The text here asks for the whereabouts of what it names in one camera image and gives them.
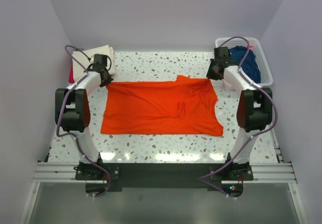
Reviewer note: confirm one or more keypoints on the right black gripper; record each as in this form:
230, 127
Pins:
209, 74

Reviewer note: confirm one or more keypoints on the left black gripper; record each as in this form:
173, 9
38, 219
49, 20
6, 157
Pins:
109, 79

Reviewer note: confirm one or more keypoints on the orange t shirt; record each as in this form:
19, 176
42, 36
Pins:
183, 106

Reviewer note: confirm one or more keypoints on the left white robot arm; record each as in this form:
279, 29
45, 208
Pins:
72, 112

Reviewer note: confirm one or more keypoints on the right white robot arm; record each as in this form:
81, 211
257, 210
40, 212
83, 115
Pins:
255, 107

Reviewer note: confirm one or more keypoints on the folded cream t shirt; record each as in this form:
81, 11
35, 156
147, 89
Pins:
78, 70

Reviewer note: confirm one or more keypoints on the navy blue t shirt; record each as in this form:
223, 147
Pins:
249, 65

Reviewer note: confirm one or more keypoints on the folded magenta t shirt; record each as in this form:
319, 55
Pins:
70, 77

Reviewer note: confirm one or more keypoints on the white plastic basket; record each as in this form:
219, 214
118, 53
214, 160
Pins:
266, 76

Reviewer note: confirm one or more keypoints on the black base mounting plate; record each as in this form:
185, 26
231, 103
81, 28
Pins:
232, 188

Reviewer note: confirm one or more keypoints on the aluminium frame rail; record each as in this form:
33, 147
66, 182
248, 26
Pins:
68, 172

